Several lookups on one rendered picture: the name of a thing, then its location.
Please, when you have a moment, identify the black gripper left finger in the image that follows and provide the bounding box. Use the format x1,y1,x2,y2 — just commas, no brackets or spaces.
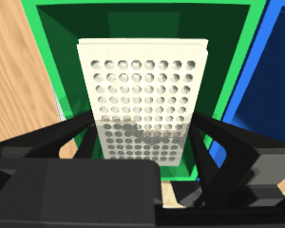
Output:
0,109,98,159

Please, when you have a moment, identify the blue open bin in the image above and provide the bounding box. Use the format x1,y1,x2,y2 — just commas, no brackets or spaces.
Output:
208,0,285,168

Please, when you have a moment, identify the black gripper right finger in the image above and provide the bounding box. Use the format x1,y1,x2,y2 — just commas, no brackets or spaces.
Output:
188,110,285,207

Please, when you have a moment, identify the green open-top bin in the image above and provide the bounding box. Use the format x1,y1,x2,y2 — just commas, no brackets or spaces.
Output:
20,0,265,181

